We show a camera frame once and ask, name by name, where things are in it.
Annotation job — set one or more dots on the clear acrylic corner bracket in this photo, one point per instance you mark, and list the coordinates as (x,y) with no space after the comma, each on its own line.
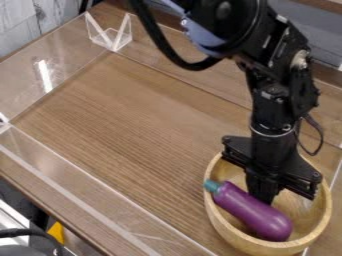
(113,39)

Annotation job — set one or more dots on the brown wooden bowl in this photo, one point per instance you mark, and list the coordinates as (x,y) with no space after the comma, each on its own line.
(309,214)

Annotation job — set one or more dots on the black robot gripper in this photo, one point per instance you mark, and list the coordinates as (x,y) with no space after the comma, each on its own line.
(275,167)

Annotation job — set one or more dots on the black device with yellow label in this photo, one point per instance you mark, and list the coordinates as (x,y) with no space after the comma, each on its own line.
(30,241)

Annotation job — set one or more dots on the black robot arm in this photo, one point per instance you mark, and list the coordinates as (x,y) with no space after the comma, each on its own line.
(245,31)

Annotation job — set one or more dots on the purple toy eggplant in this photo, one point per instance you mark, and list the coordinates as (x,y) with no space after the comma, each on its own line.
(265,220)

